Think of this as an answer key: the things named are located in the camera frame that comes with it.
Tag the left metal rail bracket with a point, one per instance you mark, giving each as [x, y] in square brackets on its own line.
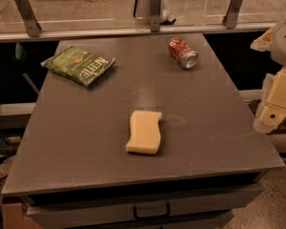
[31, 24]

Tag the green Kettle chips bag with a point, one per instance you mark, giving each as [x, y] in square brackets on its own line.
[78, 65]

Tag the right metal rail bracket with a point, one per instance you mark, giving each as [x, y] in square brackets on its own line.
[231, 17]

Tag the red coke can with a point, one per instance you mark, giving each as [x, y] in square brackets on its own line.
[182, 53]

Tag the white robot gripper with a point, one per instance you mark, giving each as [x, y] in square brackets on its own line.
[272, 110]

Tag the horizontal metal rail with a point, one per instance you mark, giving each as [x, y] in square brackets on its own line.
[120, 32]

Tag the grey cabinet drawer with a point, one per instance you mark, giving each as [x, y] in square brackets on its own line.
[205, 209]

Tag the middle metal rail bracket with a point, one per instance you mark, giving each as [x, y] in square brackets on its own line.
[155, 15]

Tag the yellow sponge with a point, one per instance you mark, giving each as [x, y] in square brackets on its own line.
[145, 134]

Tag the metal rail bracket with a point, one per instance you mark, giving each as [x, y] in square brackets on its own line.
[155, 15]
[231, 17]
[31, 24]

